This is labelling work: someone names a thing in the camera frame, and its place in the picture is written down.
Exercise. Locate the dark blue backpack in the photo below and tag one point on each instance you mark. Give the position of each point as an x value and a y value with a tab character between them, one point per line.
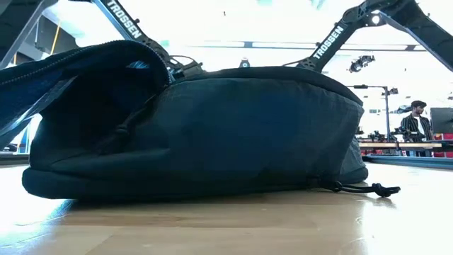
212	134

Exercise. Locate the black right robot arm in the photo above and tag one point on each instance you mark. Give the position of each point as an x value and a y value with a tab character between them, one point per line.
329	40

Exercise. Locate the long ceiling light bar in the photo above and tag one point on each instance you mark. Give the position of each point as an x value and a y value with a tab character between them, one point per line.
276	45

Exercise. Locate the black ceiling spotlight cluster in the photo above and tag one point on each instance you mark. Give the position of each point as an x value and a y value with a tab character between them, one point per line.
359	63

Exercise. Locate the black background robot arms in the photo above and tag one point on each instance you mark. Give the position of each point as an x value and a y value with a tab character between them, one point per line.
377	136

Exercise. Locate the wooden background table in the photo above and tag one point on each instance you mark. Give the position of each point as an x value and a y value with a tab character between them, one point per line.
400	145

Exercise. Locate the person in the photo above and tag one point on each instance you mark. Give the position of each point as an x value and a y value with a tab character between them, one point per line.
417	124

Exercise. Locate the black monitor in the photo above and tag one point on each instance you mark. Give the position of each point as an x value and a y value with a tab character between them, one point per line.
442	120

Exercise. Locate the red crate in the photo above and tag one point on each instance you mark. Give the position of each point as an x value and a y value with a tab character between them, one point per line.
446	136

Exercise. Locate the black ceiling camera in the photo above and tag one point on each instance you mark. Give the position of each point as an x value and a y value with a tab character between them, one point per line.
244	63

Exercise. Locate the black background rig frame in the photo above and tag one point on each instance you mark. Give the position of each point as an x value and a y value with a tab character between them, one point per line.
386	113

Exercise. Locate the black aluminium table frame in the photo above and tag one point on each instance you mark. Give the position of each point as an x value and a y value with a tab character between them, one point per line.
14	158

